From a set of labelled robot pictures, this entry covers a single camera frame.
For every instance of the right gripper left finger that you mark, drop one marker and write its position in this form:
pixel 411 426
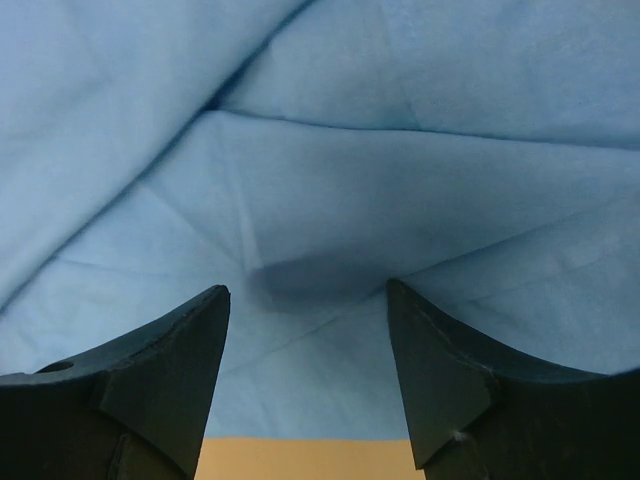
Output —
pixel 135 407

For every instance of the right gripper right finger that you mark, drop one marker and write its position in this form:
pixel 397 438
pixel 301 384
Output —
pixel 479 409

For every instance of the light blue long sleeve shirt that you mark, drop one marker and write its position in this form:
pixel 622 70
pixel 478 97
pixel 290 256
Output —
pixel 302 153

